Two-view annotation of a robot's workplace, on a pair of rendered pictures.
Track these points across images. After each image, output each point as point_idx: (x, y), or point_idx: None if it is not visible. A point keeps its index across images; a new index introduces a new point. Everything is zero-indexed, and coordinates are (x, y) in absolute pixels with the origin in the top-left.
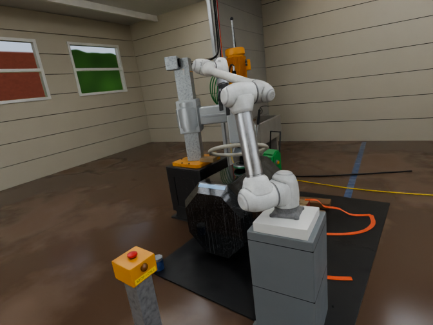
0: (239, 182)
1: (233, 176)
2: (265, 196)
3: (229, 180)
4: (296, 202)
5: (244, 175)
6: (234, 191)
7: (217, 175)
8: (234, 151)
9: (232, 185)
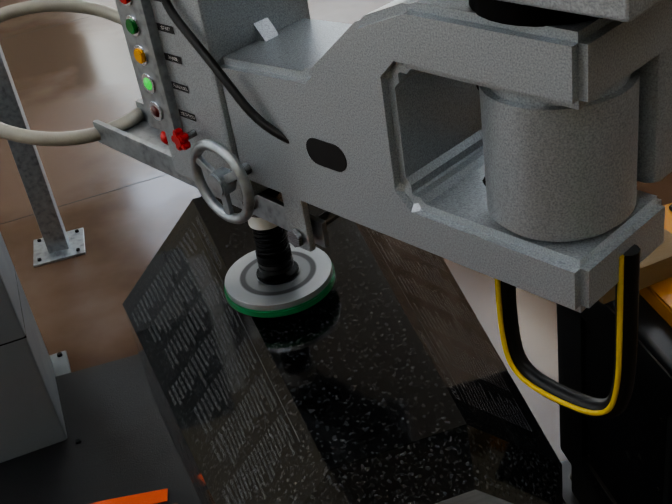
0: (198, 249)
1: (240, 237)
2: None
3: (216, 215)
4: None
5: (219, 274)
6: (175, 232)
7: (321, 212)
8: (140, 105)
9: (191, 219)
